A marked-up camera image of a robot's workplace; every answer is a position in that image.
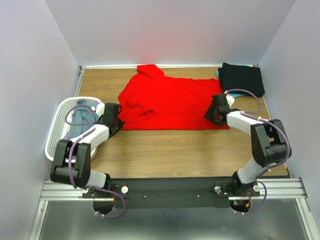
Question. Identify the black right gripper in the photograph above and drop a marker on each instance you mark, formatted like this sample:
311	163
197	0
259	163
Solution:
209	115

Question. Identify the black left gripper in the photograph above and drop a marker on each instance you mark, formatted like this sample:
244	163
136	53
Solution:
120	124

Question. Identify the red t shirt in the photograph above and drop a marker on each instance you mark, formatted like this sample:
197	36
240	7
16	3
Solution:
153	101

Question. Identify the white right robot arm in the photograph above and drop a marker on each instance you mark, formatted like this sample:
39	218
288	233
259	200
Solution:
270	146

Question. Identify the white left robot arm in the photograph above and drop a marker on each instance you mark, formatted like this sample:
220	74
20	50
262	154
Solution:
72	159

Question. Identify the grey blue t shirt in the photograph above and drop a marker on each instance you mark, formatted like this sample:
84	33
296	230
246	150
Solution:
80	118

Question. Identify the black folded t shirt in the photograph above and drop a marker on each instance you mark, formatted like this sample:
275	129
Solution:
243	77

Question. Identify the white laundry basket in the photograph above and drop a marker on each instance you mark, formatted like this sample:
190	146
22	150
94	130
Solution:
59	127

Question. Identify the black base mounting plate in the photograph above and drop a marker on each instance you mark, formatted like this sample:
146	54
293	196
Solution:
172	193

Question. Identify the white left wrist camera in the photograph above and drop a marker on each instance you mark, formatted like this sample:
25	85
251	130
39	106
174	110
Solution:
99	109

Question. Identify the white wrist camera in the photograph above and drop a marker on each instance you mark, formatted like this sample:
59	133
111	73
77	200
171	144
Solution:
99	109
230	99

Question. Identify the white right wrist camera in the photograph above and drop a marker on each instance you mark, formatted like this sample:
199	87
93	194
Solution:
230	99

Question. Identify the aluminium frame rail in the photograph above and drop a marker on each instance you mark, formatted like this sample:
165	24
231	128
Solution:
271	188

